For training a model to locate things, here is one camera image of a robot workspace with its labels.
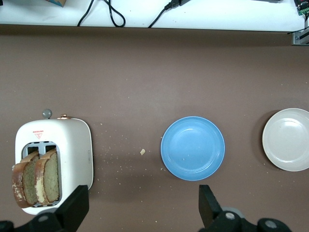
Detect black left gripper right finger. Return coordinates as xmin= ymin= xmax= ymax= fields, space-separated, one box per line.
xmin=197 ymin=184 xmax=293 ymax=232

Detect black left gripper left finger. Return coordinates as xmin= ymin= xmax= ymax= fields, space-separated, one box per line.
xmin=0 ymin=185 xmax=90 ymax=232

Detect toasted bread slice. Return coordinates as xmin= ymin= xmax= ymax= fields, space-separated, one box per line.
xmin=12 ymin=151 xmax=41 ymax=209
xmin=33 ymin=148 xmax=60 ymax=204

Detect blue plate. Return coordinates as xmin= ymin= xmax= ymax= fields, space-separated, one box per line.
xmin=160 ymin=116 xmax=226 ymax=181

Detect beige plate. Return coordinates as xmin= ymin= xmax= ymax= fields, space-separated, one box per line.
xmin=262 ymin=108 xmax=309 ymax=172

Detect white toaster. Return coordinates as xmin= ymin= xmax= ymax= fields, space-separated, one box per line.
xmin=14 ymin=108 xmax=94 ymax=216

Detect blue orange cardboard box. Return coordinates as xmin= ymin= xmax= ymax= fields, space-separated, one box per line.
xmin=42 ymin=0 xmax=68 ymax=8

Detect green terminal block device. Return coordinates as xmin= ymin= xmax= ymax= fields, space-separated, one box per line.
xmin=295 ymin=0 xmax=309 ymax=17

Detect white cable shelf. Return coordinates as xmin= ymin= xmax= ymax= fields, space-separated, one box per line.
xmin=0 ymin=0 xmax=309 ymax=32

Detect aluminium edge bracket profile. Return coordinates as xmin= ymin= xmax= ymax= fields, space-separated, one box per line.
xmin=292 ymin=26 xmax=309 ymax=46

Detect black looped cable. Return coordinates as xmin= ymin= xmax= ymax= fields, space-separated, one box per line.
xmin=77 ymin=0 xmax=126 ymax=28

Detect black cable with connector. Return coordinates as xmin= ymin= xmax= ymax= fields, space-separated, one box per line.
xmin=147 ymin=0 xmax=191 ymax=29

